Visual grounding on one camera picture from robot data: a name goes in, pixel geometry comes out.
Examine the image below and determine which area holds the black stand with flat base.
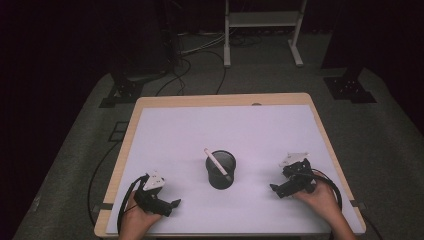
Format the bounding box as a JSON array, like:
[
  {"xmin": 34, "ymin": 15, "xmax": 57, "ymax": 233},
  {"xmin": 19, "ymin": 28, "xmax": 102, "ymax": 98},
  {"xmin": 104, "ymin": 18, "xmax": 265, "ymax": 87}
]
[{"xmin": 98, "ymin": 49, "xmax": 169, "ymax": 109}]

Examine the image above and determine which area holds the white floor cable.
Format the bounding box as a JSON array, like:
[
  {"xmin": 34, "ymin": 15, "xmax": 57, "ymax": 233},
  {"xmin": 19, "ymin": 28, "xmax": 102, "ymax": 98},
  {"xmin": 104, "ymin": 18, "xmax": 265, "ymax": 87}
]
[{"xmin": 179, "ymin": 32, "xmax": 228, "ymax": 56}]

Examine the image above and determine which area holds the person's right hand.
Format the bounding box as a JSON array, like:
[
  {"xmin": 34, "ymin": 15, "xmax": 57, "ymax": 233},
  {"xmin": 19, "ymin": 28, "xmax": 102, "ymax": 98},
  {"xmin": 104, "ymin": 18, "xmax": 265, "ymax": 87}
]
[{"xmin": 292, "ymin": 170, "xmax": 344, "ymax": 226}]

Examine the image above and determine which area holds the white table mat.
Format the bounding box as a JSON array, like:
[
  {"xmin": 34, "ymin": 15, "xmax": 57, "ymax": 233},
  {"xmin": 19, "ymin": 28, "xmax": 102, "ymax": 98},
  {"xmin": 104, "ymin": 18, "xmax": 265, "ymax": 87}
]
[{"xmin": 105, "ymin": 104, "xmax": 365, "ymax": 236}]

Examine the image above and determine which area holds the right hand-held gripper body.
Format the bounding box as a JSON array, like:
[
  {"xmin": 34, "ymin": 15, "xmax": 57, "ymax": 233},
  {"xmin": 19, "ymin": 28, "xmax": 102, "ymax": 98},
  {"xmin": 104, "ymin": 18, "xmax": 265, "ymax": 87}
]
[{"xmin": 278, "ymin": 152, "xmax": 317, "ymax": 195}]

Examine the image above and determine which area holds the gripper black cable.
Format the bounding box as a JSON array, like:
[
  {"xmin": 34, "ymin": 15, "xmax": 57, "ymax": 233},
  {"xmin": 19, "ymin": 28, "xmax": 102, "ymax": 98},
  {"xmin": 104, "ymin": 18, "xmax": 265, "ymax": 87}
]
[
  {"xmin": 308, "ymin": 172, "xmax": 344, "ymax": 212},
  {"xmin": 116, "ymin": 173, "xmax": 150, "ymax": 235}
]

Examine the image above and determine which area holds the long black floor cable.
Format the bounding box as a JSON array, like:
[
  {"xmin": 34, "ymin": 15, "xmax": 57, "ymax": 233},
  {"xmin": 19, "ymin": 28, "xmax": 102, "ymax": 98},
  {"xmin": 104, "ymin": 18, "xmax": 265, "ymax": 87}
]
[{"xmin": 87, "ymin": 140, "xmax": 122, "ymax": 228}]

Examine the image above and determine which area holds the person's left hand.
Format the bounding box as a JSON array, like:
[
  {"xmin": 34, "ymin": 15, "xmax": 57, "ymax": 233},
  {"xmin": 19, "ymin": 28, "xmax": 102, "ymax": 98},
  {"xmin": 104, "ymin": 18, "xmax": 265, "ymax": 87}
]
[{"xmin": 119, "ymin": 190, "xmax": 164, "ymax": 234}]

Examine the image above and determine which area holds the black mesh pen holder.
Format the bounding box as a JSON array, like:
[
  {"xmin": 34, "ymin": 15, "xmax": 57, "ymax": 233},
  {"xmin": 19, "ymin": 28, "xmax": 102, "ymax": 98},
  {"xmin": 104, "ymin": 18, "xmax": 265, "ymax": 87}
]
[{"xmin": 205, "ymin": 149, "xmax": 237, "ymax": 191}]

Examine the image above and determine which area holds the black stand with square base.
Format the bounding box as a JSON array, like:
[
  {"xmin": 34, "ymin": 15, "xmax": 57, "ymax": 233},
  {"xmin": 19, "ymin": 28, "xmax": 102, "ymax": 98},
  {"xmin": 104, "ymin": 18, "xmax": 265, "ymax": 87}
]
[{"xmin": 320, "ymin": 0, "xmax": 378, "ymax": 105}]

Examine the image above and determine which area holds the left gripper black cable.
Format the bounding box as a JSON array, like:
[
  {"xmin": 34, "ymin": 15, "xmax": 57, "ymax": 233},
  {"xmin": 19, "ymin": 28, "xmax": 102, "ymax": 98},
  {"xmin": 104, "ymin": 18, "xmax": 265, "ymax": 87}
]
[{"xmin": 116, "ymin": 173, "xmax": 150, "ymax": 235}]

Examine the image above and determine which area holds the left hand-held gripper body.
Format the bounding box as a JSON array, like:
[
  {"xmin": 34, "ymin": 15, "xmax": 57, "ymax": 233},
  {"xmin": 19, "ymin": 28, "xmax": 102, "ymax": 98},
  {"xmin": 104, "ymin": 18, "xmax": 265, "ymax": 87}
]
[{"xmin": 133, "ymin": 170, "xmax": 172, "ymax": 218}]

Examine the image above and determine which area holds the white pen with pink end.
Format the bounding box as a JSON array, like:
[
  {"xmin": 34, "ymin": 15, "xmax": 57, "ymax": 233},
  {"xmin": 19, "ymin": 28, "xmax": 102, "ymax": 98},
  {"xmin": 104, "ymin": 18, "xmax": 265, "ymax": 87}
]
[{"xmin": 203, "ymin": 147, "xmax": 233, "ymax": 183}]

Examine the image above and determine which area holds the white metal stand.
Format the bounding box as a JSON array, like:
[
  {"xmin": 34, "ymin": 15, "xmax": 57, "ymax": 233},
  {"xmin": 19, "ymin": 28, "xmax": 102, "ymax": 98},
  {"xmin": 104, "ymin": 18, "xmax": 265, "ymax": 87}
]
[{"xmin": 223, "ymin": 0, "xmax": 308, "ymax": 69}]

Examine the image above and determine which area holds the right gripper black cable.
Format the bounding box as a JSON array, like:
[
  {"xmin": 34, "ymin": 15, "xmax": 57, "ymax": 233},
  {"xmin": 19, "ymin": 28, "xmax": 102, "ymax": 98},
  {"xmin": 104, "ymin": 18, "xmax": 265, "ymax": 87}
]
[{"xmin": 308, "ymin": 172, "xmax": 344, "ymax": 212}]

